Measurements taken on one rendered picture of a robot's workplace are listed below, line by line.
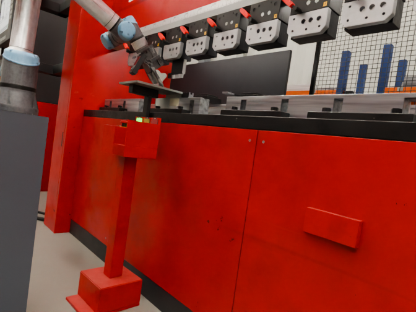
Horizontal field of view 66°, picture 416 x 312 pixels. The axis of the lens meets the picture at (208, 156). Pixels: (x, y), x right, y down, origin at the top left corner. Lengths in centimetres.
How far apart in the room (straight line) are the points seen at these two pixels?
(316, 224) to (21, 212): 102
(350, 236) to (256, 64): 138
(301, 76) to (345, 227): 559
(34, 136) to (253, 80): 127
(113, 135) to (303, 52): 545
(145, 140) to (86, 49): 122
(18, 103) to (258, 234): 95
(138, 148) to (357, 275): 91
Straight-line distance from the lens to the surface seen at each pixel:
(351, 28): 116
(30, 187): 136
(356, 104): 108
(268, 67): 200
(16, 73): 136
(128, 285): 153
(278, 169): 104
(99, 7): 150
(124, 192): 145
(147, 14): 212
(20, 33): 154
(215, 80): 229
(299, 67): 649
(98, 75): 248
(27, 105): 135
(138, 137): 136
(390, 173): 89
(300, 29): 124
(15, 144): 132
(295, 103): 118
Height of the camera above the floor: 76
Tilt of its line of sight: 2 degrees down
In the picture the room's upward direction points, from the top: 8 degrees clockwise
